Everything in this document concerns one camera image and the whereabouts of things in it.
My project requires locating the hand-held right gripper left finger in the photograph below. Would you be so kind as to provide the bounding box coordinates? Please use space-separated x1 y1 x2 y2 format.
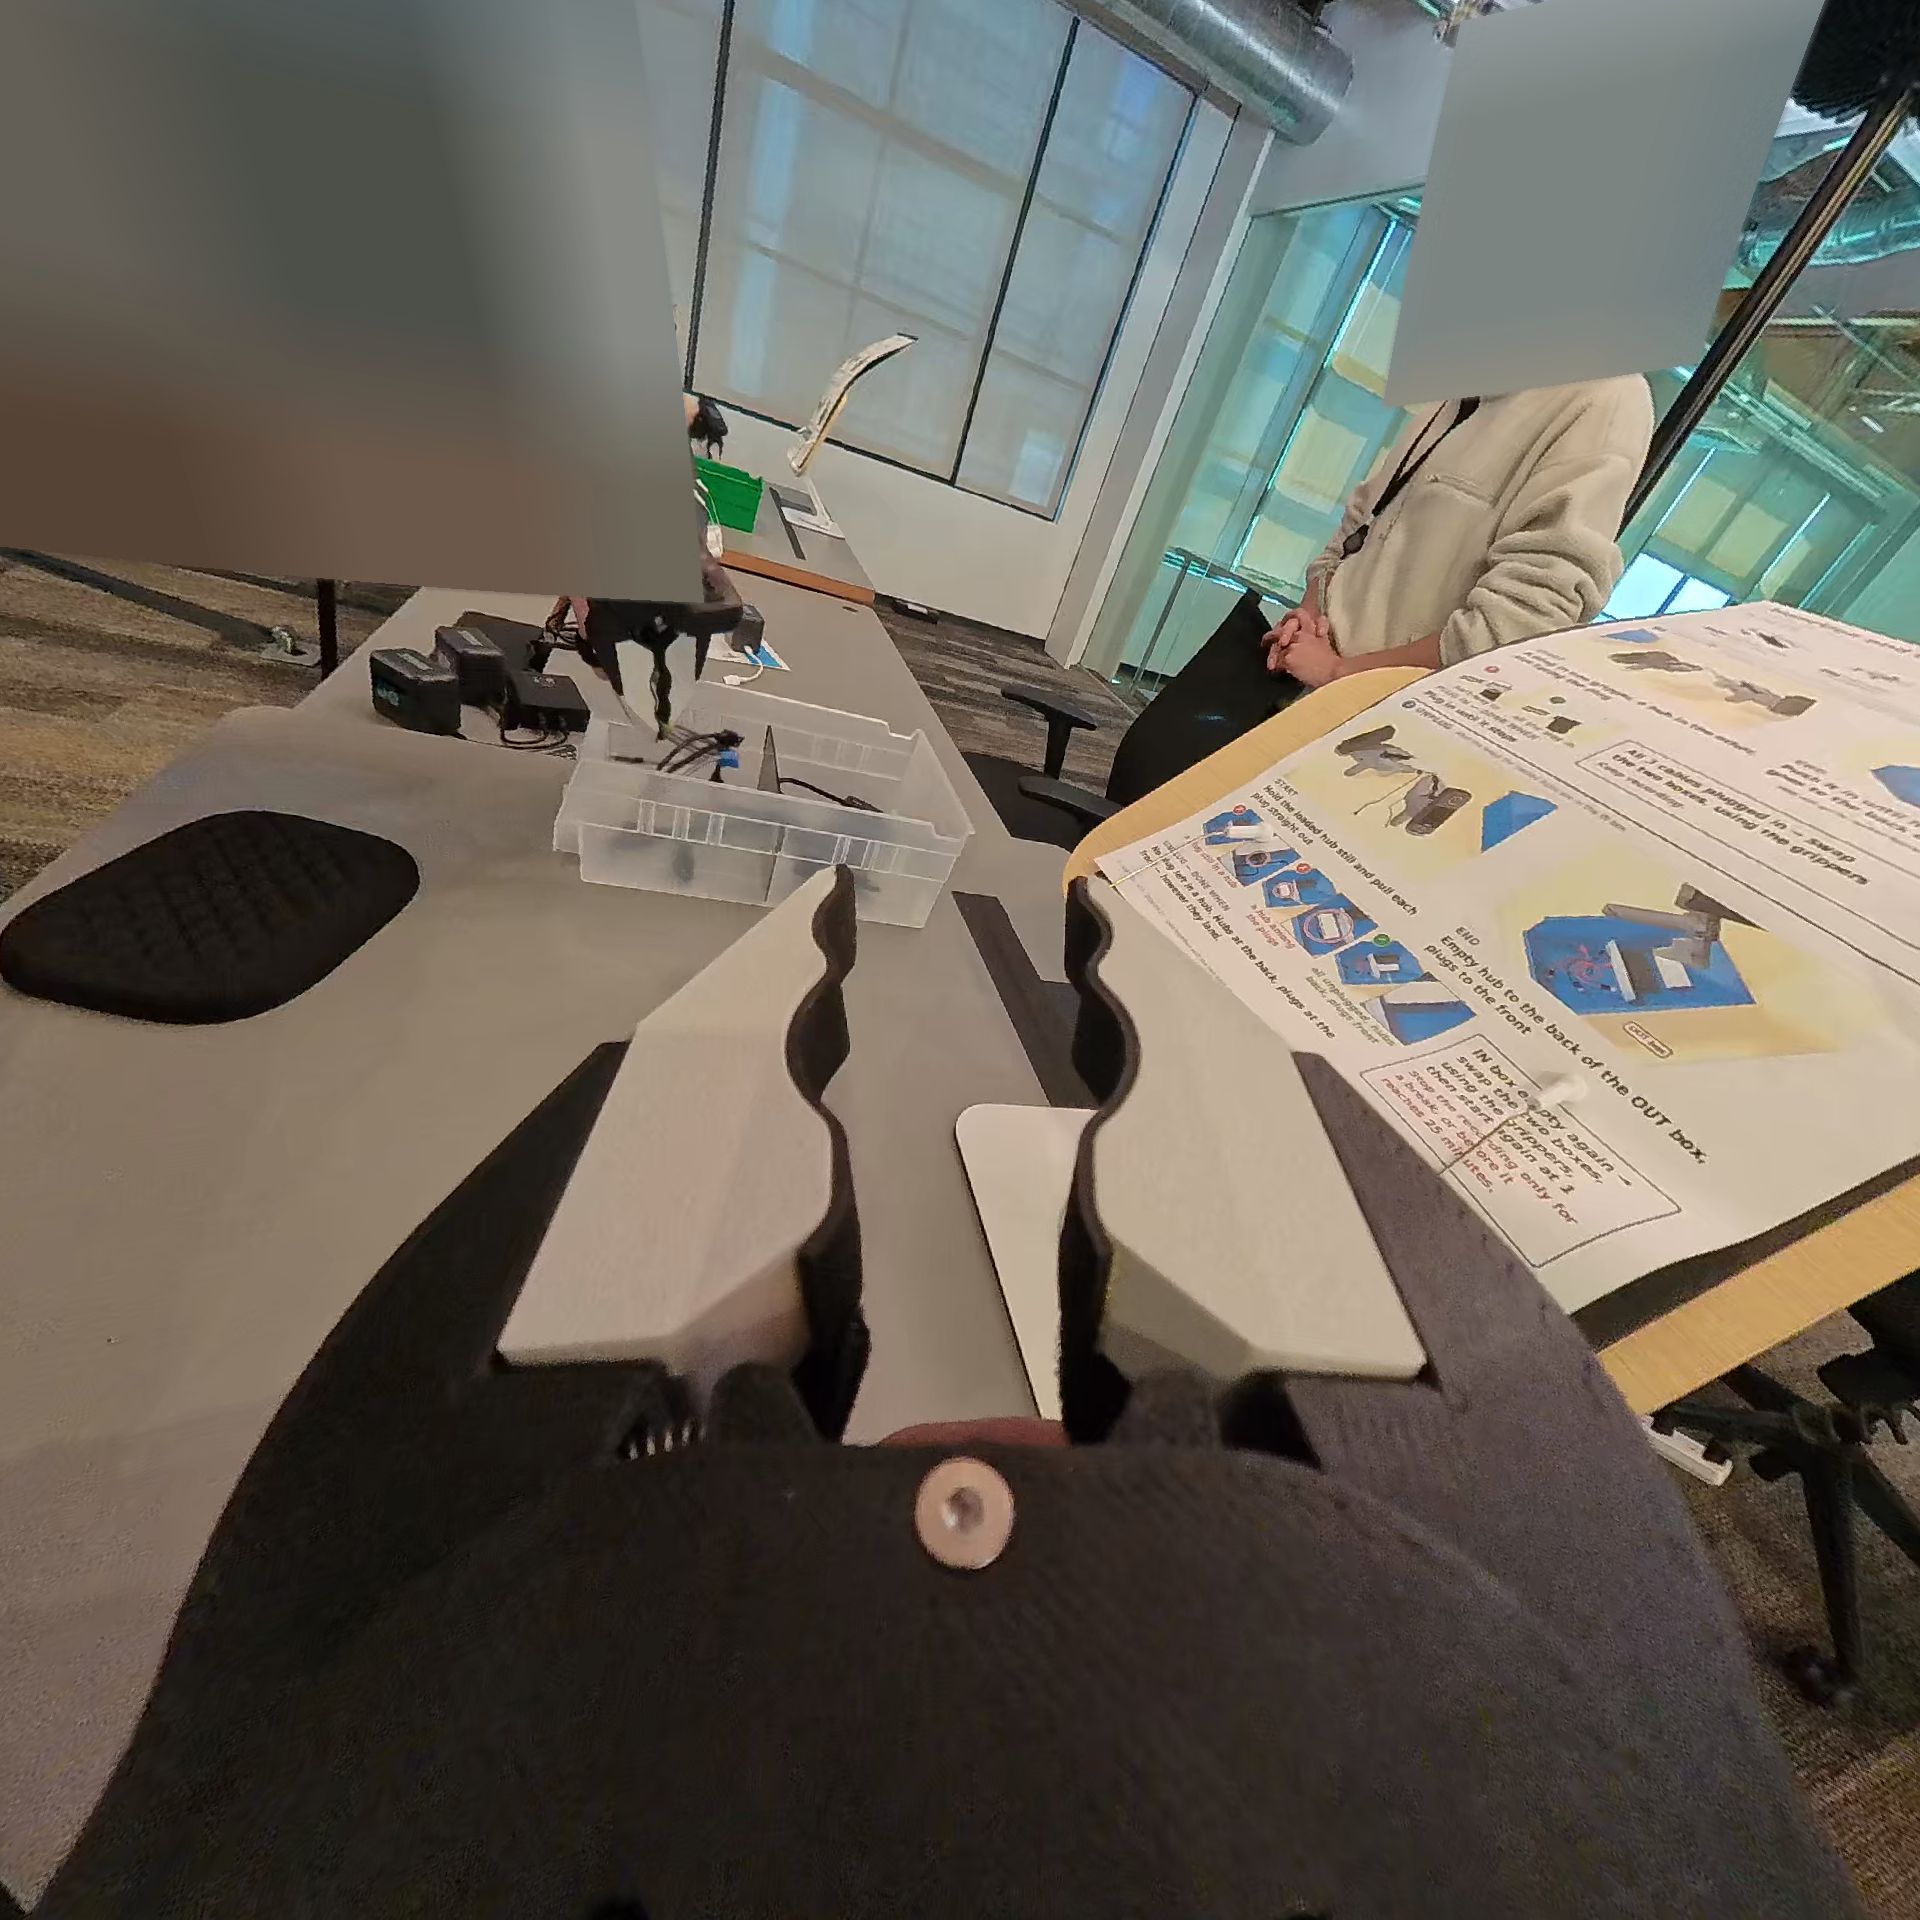
496 865 873 1437

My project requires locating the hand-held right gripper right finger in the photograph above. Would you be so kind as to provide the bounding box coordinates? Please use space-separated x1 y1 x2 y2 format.
1049 878 1430 1437

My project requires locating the clear plastic bin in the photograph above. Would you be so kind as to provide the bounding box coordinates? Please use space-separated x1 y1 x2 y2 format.
552 685 973 927

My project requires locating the small black adapter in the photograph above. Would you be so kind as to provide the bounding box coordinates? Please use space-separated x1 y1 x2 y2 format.
434 609 598 744
371 646 471 736

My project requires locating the wooden side table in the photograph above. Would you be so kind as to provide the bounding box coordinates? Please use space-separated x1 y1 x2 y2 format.
715 482 888 618

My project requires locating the white stand base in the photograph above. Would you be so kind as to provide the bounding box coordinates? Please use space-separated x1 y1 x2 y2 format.
955 1101 1099 1417

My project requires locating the white desk lamp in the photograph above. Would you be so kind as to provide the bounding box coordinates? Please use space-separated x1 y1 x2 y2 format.
787 334 917 482

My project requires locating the printed instruction sheet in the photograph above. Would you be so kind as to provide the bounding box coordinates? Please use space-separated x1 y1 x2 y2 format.
1097 603 1920 1312

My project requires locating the black wrist rest pad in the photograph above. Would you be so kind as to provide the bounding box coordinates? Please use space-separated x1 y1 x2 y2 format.
0 810 421 1026

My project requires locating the instruction sheet on stand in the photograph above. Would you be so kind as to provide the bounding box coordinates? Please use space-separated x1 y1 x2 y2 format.
1066 662 1920 1417

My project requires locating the black pole stand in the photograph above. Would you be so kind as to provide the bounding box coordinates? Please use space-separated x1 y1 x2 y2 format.
1637 89 1920 527

